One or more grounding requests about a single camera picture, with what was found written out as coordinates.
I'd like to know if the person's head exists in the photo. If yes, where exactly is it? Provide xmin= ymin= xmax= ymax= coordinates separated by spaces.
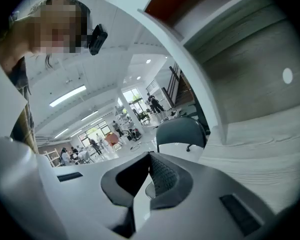
xmin=0 ymin=0 xmax=92 ymax=76

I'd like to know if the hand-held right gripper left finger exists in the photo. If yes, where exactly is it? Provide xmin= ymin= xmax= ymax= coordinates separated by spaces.
xmin=39 ymin=151 xmax=151 ymax=240

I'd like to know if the dark staircase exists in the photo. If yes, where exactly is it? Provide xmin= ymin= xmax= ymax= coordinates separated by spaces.
xmin=161 ymin=61 xmax=195 ymax=110

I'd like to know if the green and black office chair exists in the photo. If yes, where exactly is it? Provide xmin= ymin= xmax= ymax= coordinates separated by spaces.
xmin=137 ymin=110 xmax=152 ymax=126

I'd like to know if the pile of floor cables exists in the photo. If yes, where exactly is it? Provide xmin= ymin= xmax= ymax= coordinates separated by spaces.
xmin=162 ymin=108 xmax=188 ymax=122

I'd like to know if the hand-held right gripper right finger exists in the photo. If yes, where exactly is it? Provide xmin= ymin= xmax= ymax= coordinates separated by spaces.
xmin=136 ymin=151 xmax=278 ymax=240

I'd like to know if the white shelving rack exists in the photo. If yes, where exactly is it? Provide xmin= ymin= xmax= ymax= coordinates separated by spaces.
xmin=113 ymin=105 xmax=132 ymax=127

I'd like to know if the long ceiling tube light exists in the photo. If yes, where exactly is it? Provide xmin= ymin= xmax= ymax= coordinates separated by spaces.
xmin=80 ymin=110 xmax=100 ymax=122
xmin=54 ymin=127 xmax=70 ymax=140
xmin=49 ymin=84 xmax=87 ymax=108

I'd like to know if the black head-mounted camera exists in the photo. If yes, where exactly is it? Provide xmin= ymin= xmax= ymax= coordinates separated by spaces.
xmin=86 ymin=23 xmax=109 ymax=57

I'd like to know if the person's torso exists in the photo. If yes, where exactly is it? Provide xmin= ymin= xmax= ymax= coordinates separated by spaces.
xmin=4 ymin=55 xmax=40 ymax=155

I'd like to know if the orange chair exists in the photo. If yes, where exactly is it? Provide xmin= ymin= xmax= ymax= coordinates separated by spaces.
xmin=104 ymin=131 xmax=121 ymax=150

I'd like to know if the large window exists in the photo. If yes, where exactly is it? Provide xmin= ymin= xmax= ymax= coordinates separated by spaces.
xmin=121 ymin=88 xmax=144 ymax=115
xmin=77 ymin=120 xmax=110 ymax=149

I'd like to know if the black folding chair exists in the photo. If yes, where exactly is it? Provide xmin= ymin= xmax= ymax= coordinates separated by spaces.
xmin=155 ymin=116 xmax=208 ymax=154

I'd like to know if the white pillar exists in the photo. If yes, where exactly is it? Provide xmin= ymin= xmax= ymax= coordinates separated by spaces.
xmin=116 ymin=87 xmax=141 ymax=135

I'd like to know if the light wood-grain table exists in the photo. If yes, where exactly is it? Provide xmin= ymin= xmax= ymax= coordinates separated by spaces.
xmin=198 ymin=101 xmax=300 ymax=215

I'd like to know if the metal balcony railing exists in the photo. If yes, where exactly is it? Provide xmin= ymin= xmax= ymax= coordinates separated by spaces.
xmin=145 ymin=80 xmax=163 ymax=91

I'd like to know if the grey wooden desk hutch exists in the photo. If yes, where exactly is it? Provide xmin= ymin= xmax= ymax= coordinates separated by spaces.
xmin=103 ymin=0 xmax=300 ymax=146

